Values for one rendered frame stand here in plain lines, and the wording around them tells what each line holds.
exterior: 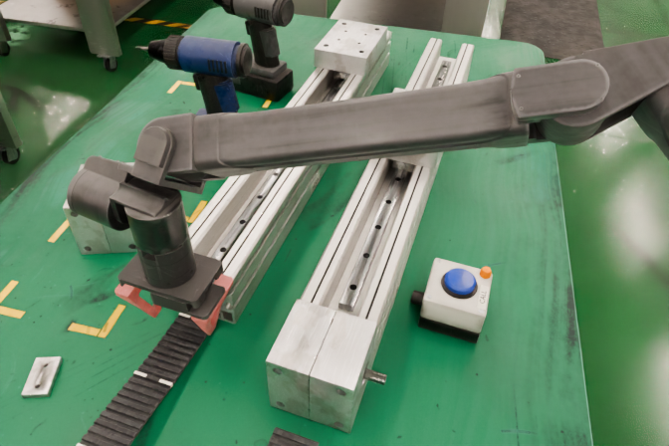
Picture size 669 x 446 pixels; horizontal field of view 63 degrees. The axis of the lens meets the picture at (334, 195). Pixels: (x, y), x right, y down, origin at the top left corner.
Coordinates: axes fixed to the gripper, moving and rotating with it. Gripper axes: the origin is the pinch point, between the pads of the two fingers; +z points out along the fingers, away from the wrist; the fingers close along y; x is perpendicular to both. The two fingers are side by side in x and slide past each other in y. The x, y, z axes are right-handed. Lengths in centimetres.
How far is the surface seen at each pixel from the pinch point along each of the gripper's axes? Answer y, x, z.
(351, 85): -4, -57, -4
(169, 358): -0.2, 4.3, 2.7
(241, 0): 20, -60, -16
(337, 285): -16.6, -11.5, -0.3
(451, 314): -31.8, -12.0, -0.3
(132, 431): -2.1, 14.1, 1.1
